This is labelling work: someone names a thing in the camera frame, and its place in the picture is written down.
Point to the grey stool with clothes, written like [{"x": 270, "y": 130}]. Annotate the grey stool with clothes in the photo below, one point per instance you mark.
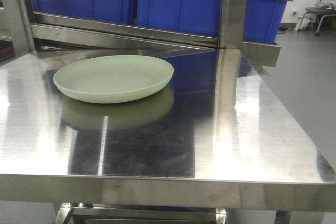
[{"x": 324, "y": 8}]

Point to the pale green round plate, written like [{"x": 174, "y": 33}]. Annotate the pale green round plate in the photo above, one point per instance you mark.
[{"x": 114, "y": 79}]

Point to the blue plastic bin right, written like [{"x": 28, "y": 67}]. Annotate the blue plastic bin right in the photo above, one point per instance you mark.
[{"x": 201, "y": 17}]

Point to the stainless steel shelf rack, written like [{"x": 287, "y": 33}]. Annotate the stainless steel shelf rack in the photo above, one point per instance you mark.
[{"x": 29, "y": 31}]

